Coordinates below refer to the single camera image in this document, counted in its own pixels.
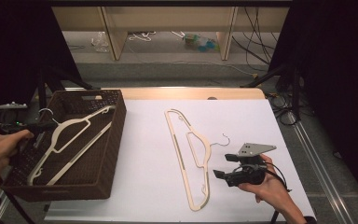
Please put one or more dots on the white paper sheet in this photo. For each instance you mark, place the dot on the white paper sheet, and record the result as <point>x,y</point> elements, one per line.
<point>143,149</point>

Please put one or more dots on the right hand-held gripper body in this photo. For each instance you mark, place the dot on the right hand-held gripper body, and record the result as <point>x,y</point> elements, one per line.
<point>248,174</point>

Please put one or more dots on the light wooden shelf unit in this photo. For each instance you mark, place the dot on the light wooden shelf unit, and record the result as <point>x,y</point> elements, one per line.
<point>171,18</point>

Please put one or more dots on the beige plastic clothes hanger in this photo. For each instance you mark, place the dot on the beige plastic clothes hanger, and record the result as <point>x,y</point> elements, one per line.
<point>179,158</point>
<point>79,153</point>

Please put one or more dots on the black tripod stand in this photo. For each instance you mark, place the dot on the black tripod stand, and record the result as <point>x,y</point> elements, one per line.
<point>48,81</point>
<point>289,81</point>

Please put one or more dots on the brown woven storage basket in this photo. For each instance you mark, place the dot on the brown woven storage basket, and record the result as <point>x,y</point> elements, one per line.
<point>99,165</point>

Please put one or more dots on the person's right hand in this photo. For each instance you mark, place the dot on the person's right hand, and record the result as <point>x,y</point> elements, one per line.
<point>272,189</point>

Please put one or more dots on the clear plastic bag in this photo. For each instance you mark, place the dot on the clear plastic bag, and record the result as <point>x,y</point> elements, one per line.
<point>100,42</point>

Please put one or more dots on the colourful plastic bag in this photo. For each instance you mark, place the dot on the colourful plastic bag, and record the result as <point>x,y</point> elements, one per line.
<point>200,42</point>

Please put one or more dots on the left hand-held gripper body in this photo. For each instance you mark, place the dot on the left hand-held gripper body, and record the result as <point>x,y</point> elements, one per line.
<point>7,127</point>

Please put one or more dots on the aluminium rail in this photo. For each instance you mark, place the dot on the aluminium rail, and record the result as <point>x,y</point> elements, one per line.
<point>320,174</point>
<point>1,208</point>

